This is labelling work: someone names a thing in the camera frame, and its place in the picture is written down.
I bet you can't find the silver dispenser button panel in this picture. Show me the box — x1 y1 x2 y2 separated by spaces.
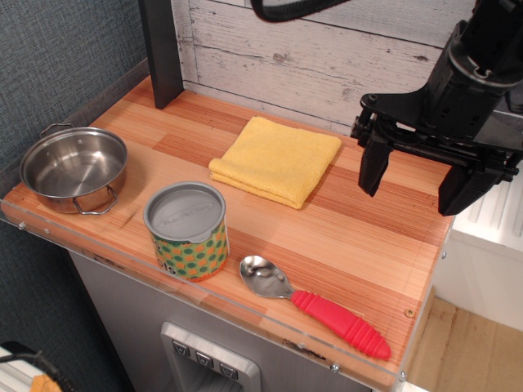
160 322 262 391

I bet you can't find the black corrugated cable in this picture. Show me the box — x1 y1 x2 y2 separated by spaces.
249 0 352 23

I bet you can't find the white toy sink unit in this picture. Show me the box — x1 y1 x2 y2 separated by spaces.
433 177 522 331

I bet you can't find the stainless steel pot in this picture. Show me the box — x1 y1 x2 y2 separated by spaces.
20 123 128 216

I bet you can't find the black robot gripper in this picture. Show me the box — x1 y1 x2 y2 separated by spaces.
351 19 522 216

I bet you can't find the orange object bottom left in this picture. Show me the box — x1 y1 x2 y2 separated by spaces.
29 374 62 392

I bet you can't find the spoon with red handle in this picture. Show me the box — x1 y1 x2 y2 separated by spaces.
239 256 392 360

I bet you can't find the grey toy fridge cabinet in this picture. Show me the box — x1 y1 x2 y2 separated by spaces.
70 252 368 391

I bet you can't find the yellow cloth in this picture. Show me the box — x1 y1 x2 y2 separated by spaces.
208 116 342 209

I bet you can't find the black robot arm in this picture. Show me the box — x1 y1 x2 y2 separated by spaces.
351 1 522 216

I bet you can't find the green orange toy can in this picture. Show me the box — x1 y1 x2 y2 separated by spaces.
144 181 230 282

